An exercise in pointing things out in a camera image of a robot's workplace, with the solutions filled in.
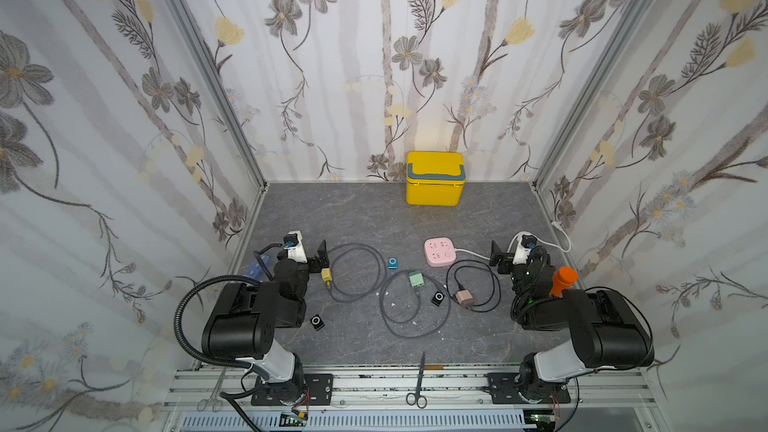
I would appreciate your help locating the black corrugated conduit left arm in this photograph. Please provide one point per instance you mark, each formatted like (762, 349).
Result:
(192, 346)

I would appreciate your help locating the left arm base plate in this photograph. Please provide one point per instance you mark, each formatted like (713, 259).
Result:
(311, 389)

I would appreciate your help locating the black mp3 player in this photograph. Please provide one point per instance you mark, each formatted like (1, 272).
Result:
(317, 322)
(437, 299)

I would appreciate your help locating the yellow usb charger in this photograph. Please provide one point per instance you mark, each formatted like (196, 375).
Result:
(326, 276)

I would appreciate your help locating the silver surgical scissors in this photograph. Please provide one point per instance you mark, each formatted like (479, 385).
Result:
(213, 403)

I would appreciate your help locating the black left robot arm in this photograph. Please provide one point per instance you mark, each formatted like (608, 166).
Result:
(240, 331)

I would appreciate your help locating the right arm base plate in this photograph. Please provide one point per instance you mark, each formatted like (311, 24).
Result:
(507, 388)

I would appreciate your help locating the pink power strip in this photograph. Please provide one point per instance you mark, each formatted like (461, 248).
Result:
(439, 252)

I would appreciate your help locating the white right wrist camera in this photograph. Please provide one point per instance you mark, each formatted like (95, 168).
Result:
(525, 244)

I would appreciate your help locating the white slotted cable duct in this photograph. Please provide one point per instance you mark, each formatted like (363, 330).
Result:
(394, 420)

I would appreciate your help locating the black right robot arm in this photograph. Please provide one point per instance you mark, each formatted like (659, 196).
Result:
(605, 332)

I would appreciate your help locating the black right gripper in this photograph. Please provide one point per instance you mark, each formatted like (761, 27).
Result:
(505, 258)

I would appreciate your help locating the black handled scissors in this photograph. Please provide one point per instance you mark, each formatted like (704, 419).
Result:
(416, 398)

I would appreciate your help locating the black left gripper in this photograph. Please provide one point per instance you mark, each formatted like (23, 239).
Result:
(322, 263)

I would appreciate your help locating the blue transparent plastic case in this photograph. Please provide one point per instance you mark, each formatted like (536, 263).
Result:
(254, 269)

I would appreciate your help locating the orange cylindrical bottle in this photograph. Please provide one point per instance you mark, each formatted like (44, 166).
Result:
(562, 279)

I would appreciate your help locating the yellow storage box grey handle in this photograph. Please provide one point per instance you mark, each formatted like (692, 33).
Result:
(434, 178)

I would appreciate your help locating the beige usb charger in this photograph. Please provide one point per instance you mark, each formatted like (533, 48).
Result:
(465, 299)

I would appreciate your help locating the green usb charger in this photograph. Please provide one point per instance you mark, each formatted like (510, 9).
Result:
(416, 279)

